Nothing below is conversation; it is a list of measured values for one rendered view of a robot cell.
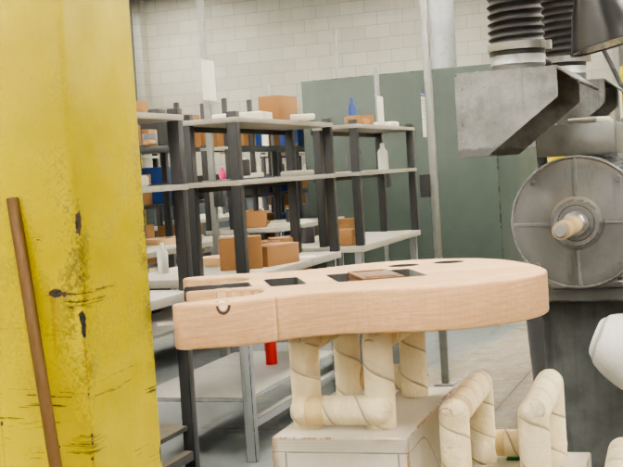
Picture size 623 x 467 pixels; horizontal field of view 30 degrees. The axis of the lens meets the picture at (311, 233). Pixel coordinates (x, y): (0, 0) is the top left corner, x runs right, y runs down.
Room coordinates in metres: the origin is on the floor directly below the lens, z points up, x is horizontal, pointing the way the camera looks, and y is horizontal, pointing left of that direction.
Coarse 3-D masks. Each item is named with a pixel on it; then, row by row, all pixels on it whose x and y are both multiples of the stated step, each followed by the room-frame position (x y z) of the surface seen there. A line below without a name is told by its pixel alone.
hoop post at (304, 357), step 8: (288, 344) 1.25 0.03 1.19; (296, 344) 1.24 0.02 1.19; (304, 344) 1.23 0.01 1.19; (312, 344) 1.24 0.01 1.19; (296, 352) 1.24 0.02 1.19; (304, 352) 1.23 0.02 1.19; (312, 352) 1.24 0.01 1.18; (296, 360) 1.24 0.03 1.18; (304, 360) 1.23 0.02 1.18; (312, 360) 1.24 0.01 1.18; (296, 368) 1.24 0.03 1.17; (304, 368) 1.23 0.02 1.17; (312, 368) 1.24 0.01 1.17; (296, 376) 1.24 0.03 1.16; (304, 376) 1.23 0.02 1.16; (312, 376) 1.24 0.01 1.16; (296, 384) 1.24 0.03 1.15; (304, 384) 1.23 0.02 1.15; (312, 384) 1.24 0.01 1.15; (320, 384) 1.25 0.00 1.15; (296, 392) 1.24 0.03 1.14; (304, 392) 1.23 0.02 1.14; (312, 392) 1.24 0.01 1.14; (320, 392) 1.24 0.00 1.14; (296, 424) 1.24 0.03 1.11
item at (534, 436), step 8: (544, 416) 1.16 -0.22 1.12; (520, 424) 1.17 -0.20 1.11; (528, 424) 1.16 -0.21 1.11; (536, 424) 1.16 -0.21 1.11; (544, 424) 1.16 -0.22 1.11; (520, 432) 1.17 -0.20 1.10; (528, 432) 1.16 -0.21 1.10; (536, 432) 1.16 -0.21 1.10; (544, 432) 1.16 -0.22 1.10; (520, 440) 1.17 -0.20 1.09; (528, 440) 1.16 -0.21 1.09; (536, 440) 1.16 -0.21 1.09; (544, 440) 1.16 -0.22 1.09; (520, 448) 1.17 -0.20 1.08; (528, 448) 1.16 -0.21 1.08; (536, 448) 1.16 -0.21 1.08; (544, 448) 1.16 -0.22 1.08; (520, 456) 1.18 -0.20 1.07; (528, 456) 1.16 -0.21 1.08; (536, 456) 1.16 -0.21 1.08; (544, 456) 1.16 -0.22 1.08; (520, 464) 1.18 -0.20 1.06; (528, 464) 1.16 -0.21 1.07; (536, 464) 1.16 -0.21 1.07; (544, 464) 1.16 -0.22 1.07
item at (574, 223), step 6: (576, 216) 2.14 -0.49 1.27; (558, 222) 1.99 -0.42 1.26; (564, 222) 1.99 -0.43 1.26; (570, 222) 2.02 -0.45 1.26; (576, 222) 2.07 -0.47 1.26; (582, 222) 2.14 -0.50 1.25; (552, 228) 1.99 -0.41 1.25; (570, 228) 1.99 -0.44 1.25; (576, 228) 2.05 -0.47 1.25; (570, 234) 2.00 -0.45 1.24
